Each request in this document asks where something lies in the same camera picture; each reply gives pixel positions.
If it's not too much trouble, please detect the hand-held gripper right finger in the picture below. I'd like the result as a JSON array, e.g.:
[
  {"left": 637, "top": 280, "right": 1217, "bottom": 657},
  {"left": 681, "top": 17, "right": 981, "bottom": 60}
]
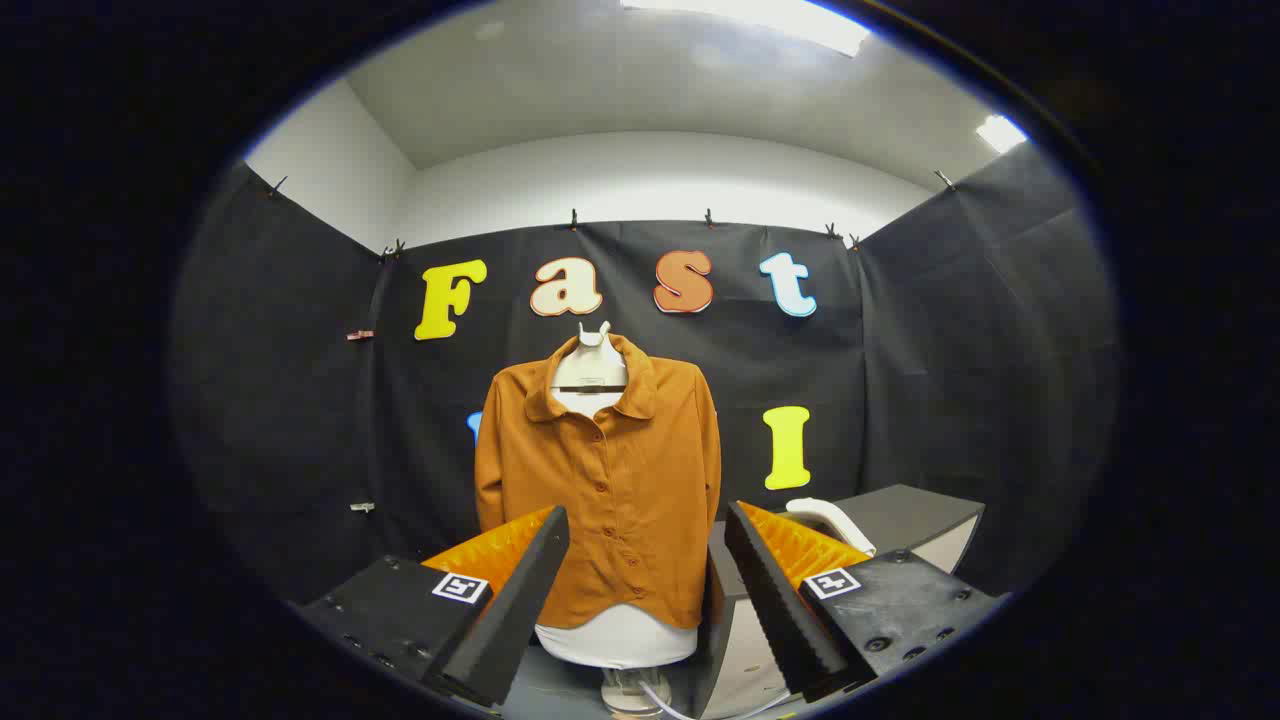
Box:
[{"left": 724, "top": 500, "right": 1005, "bottom": 704}]

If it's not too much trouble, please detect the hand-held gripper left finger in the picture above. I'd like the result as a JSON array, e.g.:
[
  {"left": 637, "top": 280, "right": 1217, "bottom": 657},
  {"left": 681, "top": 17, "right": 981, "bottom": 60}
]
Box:
[{"left": 298, "top": 505, "right": 571, "bottom": 711}]

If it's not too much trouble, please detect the white garment steamer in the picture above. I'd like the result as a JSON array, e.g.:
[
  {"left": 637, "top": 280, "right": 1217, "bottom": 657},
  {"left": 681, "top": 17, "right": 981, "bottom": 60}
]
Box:
[{"left": 785, "top": 497, "right": 878, "bottom": 557}]

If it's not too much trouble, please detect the orange button-up shirt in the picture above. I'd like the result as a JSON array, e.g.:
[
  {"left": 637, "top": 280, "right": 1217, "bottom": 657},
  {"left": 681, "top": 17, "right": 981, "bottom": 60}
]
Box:
[{"left": 474, "top": 333, "right": 723, "bottom": 631}]

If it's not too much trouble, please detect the white garment hanger form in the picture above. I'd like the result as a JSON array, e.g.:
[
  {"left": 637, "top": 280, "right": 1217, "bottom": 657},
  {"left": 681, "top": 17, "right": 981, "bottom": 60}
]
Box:
[{"left": 535, "top": 320, "right": 699, "bottom": 717}]

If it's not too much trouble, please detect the grey table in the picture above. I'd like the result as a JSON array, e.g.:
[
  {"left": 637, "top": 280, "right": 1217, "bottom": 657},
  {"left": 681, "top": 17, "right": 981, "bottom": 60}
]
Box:
[{"left": 690, "top": 484, "right": 986, "bottom": 719}]

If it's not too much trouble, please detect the black backdrop cloth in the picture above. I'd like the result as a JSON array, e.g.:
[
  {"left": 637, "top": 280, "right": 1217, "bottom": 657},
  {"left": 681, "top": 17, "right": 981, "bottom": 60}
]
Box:
[{"left": 170, "top": 140, "right": 1121, "bottom": 611}]

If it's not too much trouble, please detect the small ceiling light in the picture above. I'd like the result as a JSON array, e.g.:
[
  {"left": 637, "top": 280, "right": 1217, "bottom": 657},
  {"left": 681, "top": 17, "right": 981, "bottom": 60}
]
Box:
[{"left": 976, "top": 114, "right": 1029, "bottom": 154}]

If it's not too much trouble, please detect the long ceiling light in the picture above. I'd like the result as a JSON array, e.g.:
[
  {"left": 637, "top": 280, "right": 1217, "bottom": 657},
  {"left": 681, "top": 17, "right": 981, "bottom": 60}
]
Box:
[{"left": 620, "top": 0, "right": 873, "bottom": 58}]

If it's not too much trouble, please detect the white cable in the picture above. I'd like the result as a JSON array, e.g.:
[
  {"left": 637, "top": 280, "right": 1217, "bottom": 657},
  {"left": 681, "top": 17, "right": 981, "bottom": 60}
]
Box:
[{"left": 638, "top": 678, "right": 701, "bottom": 720}]

